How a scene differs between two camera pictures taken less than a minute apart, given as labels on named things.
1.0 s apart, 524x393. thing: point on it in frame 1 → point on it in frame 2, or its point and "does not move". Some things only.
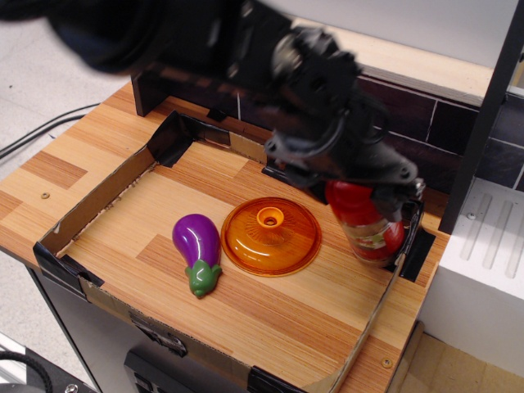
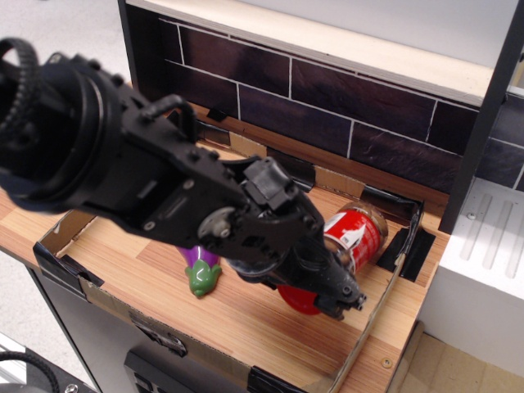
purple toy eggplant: (199, 239) does not move
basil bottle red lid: (375, 240) → (359, 231)
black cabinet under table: (120, 360) does not move
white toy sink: (476, 301) does not move
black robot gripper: (341, 132) → (160, 178)
